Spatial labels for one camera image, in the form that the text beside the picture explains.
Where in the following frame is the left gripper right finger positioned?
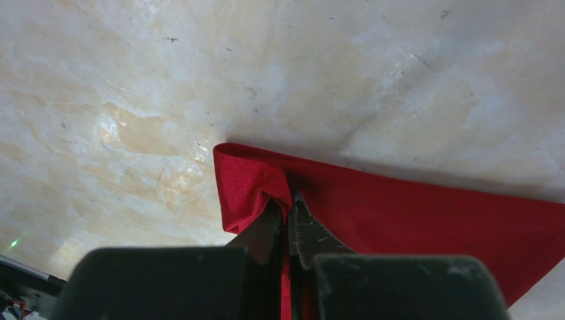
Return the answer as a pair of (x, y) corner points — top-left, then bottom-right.
(288, 192), (509, 319)

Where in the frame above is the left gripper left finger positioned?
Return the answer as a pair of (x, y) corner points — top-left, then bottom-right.
(52, 200), (283, 319)

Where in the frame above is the red cloth napkin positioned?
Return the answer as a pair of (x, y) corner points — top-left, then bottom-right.
(213, 143), (564, 319)

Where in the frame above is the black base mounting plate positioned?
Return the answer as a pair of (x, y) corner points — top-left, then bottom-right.
(1, 255), (66, 319)

